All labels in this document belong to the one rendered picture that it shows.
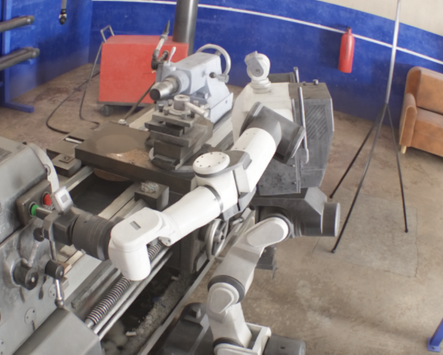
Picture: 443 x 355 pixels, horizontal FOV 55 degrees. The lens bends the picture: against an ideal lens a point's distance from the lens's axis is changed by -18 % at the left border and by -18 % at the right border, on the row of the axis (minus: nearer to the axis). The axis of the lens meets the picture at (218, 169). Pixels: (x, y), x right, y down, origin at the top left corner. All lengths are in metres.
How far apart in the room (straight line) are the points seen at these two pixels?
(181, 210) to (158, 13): 5.43
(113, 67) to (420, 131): 3.18
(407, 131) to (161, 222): 4.24
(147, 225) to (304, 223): 0.75
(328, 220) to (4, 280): 1.03
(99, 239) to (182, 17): 3.87
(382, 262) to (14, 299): 2.60
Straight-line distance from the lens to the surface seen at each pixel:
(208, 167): 1.05
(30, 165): 1.17
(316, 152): 1.48
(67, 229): 1.01
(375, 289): 3.03
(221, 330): 2.01
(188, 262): 2.04
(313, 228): 1.60
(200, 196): 1.02
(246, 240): 1.65
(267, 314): 2.68
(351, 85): 5.76
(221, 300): 1.82
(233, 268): 1.77
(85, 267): 1.58
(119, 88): 4.85
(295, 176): 1.49
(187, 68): 2.44
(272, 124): 1.25
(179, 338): 2.22
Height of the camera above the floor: 1.83
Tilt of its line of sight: 27 degrees down
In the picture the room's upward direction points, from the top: 6 degrees clockwise
